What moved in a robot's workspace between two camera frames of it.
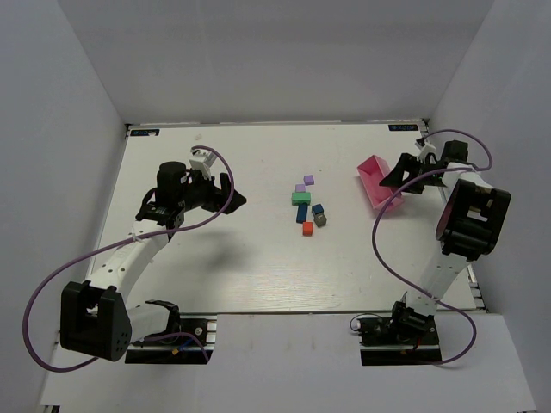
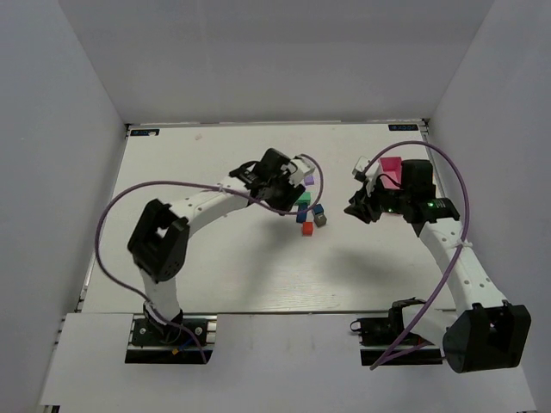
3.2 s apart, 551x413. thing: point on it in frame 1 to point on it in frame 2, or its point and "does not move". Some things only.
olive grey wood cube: (320, 220) does not move
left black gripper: (219, 192) to (287, 194)
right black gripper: (411, 170) to (370, 206)
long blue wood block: (301, 214) does not move
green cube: (300, 198) does not move
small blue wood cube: (318, 208) does not move
